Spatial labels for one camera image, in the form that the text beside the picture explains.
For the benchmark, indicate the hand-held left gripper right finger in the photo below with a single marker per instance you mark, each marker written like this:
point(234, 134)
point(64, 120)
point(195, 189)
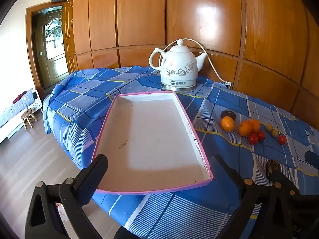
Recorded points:
point(224, 171)

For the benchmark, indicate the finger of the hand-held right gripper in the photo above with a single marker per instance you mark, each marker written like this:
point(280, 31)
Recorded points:
point(286, 183)

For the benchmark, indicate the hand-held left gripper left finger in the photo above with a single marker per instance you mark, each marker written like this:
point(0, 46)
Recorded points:
point(96, 171)

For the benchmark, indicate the dark brown fruit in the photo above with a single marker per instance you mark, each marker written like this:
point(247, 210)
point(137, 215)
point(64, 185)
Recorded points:
point(273, 166)
point(228, 114)

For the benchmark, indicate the red cherry tomato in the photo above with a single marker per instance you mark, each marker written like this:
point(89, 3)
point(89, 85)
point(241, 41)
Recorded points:
point(261, 136)
point(281, 140)

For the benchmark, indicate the small red strawberry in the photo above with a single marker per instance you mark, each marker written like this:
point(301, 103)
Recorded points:
point(253, 138)

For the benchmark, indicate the orange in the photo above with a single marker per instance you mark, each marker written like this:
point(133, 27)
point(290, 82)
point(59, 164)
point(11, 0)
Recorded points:
point(245, 129)
point(227, 124)
point(256, 124)

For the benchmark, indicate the small olive round fruit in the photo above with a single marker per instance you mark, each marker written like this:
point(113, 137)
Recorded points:
point(274, 133)
point(268, 127)

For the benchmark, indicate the pink shallow cardboard tray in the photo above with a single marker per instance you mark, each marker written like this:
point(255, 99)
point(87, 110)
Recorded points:
point(149, 134)

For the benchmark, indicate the blue plaid tablecloth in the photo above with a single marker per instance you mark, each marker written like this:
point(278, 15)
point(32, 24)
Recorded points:
point(87, 99)

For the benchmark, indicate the white power plug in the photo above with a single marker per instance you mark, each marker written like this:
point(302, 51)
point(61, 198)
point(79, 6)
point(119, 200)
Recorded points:
point(228, 84)

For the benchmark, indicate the small wooden stool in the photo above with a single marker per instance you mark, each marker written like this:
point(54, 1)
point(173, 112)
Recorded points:
point(27, 114)

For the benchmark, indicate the bed with plaid sheet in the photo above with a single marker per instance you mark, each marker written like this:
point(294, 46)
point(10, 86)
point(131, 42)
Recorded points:
point(10, 114)

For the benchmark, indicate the dark red cloth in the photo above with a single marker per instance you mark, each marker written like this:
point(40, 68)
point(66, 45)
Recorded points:
point(19, 96)

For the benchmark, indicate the white ceramic electric kettle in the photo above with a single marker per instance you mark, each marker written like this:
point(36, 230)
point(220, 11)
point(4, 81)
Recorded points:
point(177, 64)

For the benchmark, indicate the carved wooden door leaf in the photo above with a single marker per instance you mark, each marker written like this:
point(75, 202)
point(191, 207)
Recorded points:
point(67, 42)

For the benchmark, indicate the wooden framed glass door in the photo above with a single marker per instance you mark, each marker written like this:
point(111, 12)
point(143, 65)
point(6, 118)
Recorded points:
point(51, 37)

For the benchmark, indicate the wooden wardrobe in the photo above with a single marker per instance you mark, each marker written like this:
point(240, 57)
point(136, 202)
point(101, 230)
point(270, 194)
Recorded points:
point(139, 12)

